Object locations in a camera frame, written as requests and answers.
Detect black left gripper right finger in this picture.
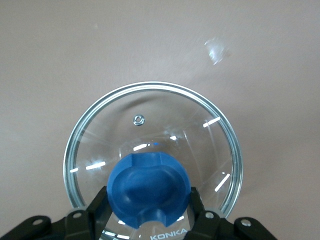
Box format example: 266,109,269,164
189,186,276,240

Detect glass lid with blue knob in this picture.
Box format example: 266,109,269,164
63,80,244,240

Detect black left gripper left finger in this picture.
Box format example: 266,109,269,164
0,186,112,240

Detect small clear tape piece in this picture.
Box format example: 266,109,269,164
204,36,231,66

